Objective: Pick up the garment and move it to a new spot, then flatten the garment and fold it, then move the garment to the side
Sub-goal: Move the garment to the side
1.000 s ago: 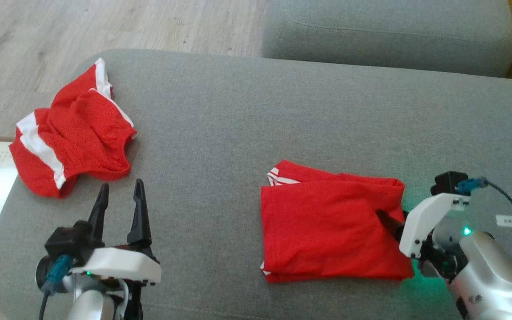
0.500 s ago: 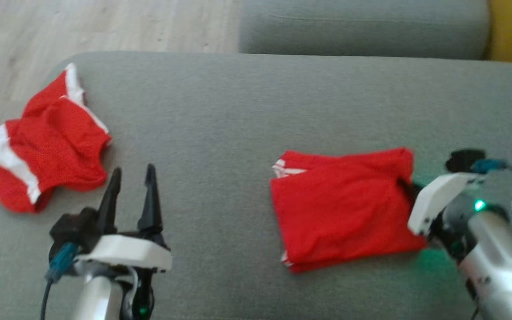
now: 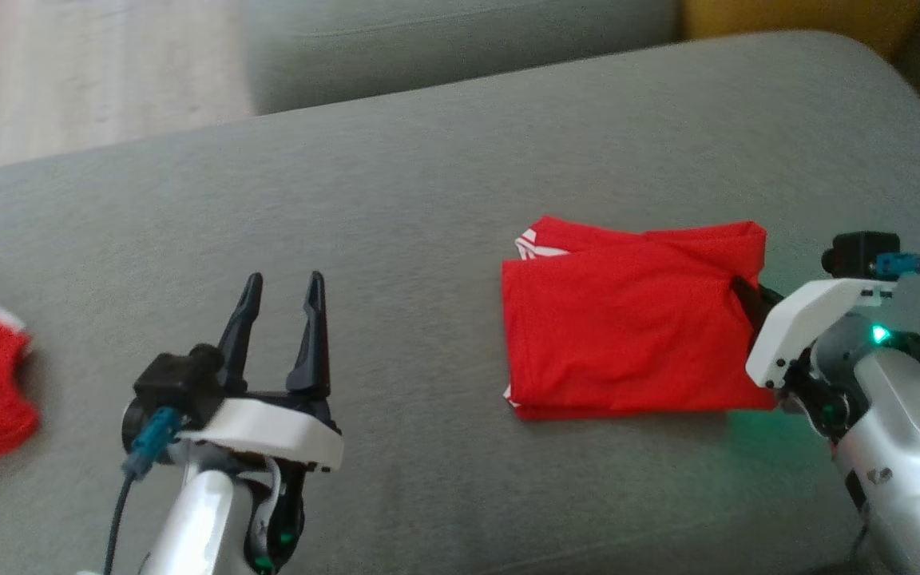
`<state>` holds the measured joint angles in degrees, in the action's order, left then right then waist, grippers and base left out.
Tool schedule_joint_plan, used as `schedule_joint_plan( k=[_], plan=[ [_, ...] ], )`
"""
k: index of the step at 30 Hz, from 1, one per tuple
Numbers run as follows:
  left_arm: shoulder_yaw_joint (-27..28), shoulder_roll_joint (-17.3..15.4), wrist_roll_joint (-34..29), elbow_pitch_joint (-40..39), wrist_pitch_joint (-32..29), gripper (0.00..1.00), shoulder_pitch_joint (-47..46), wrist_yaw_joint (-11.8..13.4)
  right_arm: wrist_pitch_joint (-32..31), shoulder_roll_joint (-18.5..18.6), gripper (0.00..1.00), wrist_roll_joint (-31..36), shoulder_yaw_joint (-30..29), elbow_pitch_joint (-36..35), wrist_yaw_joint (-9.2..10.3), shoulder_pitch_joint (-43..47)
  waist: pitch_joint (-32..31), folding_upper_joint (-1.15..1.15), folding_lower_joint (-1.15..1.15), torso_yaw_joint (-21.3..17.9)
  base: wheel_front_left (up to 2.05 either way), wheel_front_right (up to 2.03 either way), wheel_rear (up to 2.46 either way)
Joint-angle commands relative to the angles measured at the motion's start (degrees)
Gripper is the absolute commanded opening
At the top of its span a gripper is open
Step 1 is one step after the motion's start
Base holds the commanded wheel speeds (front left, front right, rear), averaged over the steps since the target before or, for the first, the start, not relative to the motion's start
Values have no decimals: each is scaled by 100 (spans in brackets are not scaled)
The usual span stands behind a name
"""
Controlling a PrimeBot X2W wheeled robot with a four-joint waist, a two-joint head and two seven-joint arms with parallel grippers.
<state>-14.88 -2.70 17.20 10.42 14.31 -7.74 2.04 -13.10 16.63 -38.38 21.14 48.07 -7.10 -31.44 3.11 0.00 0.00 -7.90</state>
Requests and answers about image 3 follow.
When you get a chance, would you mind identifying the black left camera cable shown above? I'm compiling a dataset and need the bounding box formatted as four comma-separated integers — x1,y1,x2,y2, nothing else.
103,471,139,575

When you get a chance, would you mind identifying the blue left cable connector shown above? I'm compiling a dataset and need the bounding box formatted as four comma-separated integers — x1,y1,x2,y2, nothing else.
123,407,184,480

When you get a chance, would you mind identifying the grey sofa seat cushion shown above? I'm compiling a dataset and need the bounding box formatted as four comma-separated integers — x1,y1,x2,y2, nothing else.
0,30,920,575

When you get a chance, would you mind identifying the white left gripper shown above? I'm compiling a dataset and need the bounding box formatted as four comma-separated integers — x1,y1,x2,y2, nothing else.
180,271,345,472

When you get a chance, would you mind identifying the red white basketball jersey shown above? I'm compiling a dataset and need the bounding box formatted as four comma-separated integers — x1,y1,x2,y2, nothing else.
500,216,780,422

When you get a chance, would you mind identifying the grey sofa back cushion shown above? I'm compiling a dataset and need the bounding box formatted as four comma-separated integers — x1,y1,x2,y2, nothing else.
240,0,680,117

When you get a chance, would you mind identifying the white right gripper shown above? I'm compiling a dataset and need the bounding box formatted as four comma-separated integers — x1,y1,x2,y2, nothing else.
732,276,896,390

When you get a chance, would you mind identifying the blue cable connector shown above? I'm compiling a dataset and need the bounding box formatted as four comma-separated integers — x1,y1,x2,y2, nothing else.
875,252,920,280
123,407,184,480

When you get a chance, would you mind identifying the blue right cable connector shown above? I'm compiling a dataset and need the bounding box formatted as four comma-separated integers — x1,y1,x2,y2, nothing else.
875,252,920,280

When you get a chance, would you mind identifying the yellow upholstered furniture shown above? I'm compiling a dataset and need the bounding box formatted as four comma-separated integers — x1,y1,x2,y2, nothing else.
680,0,920,61

